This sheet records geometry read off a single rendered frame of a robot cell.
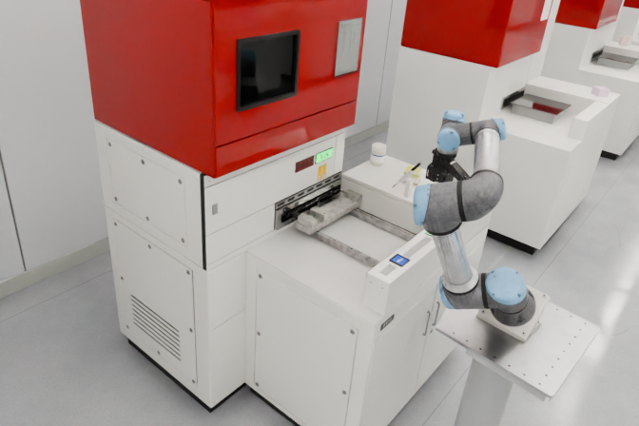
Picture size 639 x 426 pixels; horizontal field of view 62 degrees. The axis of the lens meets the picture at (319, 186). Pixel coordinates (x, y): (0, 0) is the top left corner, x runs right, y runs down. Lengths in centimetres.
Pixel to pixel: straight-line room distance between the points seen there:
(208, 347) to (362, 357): 67
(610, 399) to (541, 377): 134
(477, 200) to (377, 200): 102
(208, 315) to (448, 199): 113
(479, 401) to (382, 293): 59
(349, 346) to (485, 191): 83
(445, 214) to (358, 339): 67
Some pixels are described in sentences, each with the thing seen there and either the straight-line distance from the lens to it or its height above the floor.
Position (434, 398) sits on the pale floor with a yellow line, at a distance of 284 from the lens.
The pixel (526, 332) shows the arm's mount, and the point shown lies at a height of 85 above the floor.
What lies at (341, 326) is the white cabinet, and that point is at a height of 73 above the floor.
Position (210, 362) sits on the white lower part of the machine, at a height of 35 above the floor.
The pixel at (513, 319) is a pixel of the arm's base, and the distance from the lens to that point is 195.
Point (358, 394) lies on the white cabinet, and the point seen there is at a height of 47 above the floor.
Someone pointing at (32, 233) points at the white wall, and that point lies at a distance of 344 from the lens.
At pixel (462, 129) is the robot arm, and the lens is 185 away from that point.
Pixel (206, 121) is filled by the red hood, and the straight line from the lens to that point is 178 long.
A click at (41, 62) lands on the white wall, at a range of 315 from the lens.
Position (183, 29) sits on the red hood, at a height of 170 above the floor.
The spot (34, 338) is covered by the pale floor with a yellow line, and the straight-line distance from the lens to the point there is 321.
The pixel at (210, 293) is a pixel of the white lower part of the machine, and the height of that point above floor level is 71.
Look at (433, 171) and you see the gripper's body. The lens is 202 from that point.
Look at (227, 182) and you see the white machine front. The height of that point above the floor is 116.
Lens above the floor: 205
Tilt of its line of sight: 27 degrees down
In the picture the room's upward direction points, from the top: 5 degrees clockwise
